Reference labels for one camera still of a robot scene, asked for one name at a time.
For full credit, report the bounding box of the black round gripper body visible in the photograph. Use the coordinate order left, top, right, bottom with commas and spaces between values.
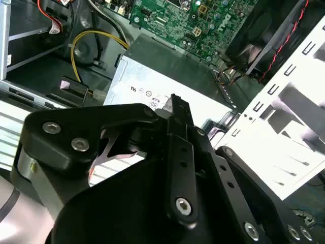
50, 149, 318, 244

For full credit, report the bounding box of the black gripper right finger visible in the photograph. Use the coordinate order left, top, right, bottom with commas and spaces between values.
180, 98, 317, 244

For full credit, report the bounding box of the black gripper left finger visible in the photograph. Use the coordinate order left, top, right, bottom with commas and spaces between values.
11, 93, 199, 227

